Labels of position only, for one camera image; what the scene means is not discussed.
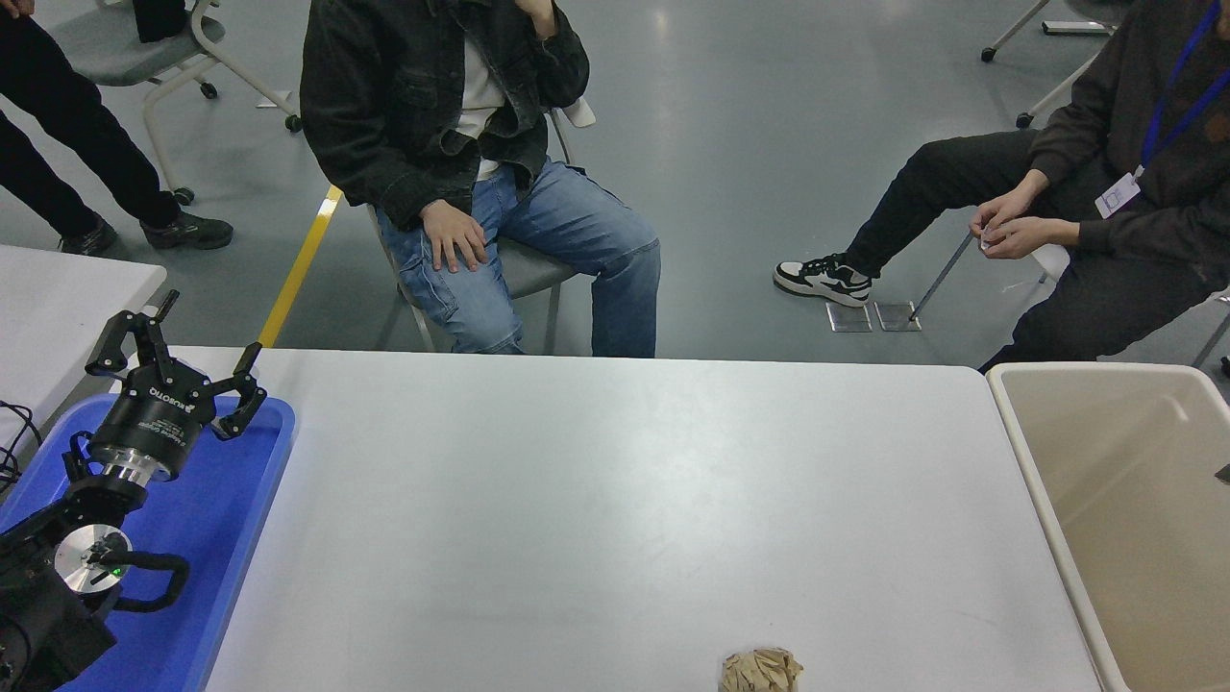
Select black bag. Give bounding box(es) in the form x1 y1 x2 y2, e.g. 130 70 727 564
133 0 191 44

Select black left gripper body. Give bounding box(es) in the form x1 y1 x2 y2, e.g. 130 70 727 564
93 377 216 472

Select tan paper ball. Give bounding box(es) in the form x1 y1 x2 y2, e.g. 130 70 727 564
719 648 804 692

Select grey office chair with casters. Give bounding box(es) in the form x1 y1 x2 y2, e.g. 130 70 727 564
53 0 304 206

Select grey chair with metal legs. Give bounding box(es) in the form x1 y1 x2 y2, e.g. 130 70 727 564
368 96 598 355

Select blue lanyard with badge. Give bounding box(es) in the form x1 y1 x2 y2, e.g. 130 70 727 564
1095 0 1230 220

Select black cable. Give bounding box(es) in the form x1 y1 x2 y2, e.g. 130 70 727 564
0 399 44 496

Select white chair with dark legs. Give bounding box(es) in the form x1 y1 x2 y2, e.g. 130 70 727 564
908 234 1230 378

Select white chair base with casters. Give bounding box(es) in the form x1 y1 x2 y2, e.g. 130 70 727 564
980 0 1125 130

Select white side table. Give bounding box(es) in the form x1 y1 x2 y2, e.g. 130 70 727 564
0 244 167 457

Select blue plastic tray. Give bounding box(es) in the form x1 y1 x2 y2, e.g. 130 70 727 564
0 394 297 692

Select person's right hand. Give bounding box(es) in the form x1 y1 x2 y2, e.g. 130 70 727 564
420 199 490 273
969 192 1034 239

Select large pale plastic bin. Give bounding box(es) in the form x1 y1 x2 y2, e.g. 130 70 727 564
988 362 1230 692

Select person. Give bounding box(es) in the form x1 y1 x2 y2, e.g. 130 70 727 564
0 0 234 257
774 0 1230 374
300 0 662 358

